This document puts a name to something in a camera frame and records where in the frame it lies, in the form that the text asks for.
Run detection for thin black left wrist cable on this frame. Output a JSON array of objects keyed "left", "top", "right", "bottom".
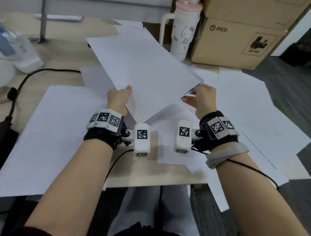
[{"left": 106, "top": 149, "right": 134, "bottom": 176}]

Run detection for person's left hand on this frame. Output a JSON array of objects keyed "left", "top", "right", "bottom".
[{"left": 106, "top": 85, "right": 133, "bottom": 117}]

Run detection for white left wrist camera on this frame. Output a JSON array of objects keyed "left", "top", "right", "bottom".
[{"left": 133, "top": 123, "right": 151, "bottom": 157}]

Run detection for thick black cable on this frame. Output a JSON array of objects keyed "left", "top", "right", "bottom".
[{"left": 7, "top": 69, "right": 81, "bottom": 122}]

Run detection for clear plastic water bottle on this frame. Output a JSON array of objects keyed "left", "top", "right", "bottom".
[{"left": 0, "top": 21, "right": 45, "bottom": 74}]

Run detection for person's light grey trousers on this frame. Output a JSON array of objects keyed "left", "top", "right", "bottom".
[{"left": 107, "top": 184, "right": 200, "bottom": 236}]

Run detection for black marker-tag wristband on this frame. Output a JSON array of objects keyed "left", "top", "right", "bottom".
[
  {"left": 191, "top": 111, "right": 240, "bottom": 153},
  {"left": 83, "top": 108, "right": 128, "bottom": 150}
]

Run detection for grey metal stand leg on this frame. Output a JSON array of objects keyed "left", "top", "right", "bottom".
[{"left": 29, "top": 0, "right": 48, "bottom": 45}]

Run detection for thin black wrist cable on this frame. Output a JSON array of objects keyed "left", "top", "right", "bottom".
[
  {"left": 226, "top": 158, "right": 280, "bottom": 191},
  {"left": 106, "top": 149, "right": 134, "bottom": 176}
]

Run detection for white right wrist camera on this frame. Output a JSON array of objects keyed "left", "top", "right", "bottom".
[{"left": 173, "top": 120, "right": 194, "bottom": 154}]

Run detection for small white paper sheet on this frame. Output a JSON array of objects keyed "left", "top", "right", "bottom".
[{"left": 113, "top": 19, "right": 144, "bottom": 35}]

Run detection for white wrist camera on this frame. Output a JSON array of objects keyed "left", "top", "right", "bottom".
[
  {"left": 173, "top": 120, "right": 194, "bottom": 154},
  {"left": 133, "top": 123, "right": 151, "bottom": 157}
]

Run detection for black marker-tag right wristband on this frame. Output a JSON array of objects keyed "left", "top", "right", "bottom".
[{"left": 191, "top": 111, "right": 240, "bottom": 153}]

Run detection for grey elastic wrist strap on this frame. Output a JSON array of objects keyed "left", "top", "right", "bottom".
[{"left": 205, "top": 143, "right": 250, "bottom": 170}]

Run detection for large white paper sheet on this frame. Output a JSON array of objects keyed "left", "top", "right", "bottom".
[{"left": 0, "top": 85, "right": 116, "bottom": 198}]

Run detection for plain brown cardboard box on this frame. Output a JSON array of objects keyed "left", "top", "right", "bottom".
[{"left": 203, "top": 0, "right": 311, "bottom": 31}]

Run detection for white cat-print tumbler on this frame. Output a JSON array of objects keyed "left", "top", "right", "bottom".
[{"left": 159, "top": 0, "right": 203, "bottom": 61}]

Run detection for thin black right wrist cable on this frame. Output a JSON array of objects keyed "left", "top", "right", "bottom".
[{"left": 226, "top": 158, "right": 280, "bottom": 191}]

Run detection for black power adapter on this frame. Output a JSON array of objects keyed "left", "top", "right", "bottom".
[{"left": 0, "top": 116, "right": 19, "bottom": 169}]

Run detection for black marker-tag left wristband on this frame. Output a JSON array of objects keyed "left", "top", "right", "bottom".
[{"left": 83, "top": 108, "right": 128, "bottom": 150}]

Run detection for person's left forearm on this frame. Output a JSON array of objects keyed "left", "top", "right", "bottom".
[{"left": 24, "top": 139, "right": 115, "bottom": 236}]

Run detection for printed brown cardboard box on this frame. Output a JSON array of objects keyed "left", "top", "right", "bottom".
[{"left": 189, "top": 17, "right": 295, "bottom": 71}]

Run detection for stack of white paper sheets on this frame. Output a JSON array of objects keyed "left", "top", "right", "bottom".
[{"left": 86, "top": 27, "right": 204, "bottom": 123}]

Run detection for person's right hand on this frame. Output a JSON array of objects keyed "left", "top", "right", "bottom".
[{"left": 181, "top": 84, "right": 217, "bottom": 120}]

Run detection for flat white sheet bundle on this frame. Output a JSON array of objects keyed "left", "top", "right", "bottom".
[{"left": 34, "top": 13, "right": 85, "bottom": 23}]

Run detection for person's right forearm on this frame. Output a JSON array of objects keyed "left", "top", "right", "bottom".
[{"left": 213, "top": 150, "right": 309, "bottom": 236}]

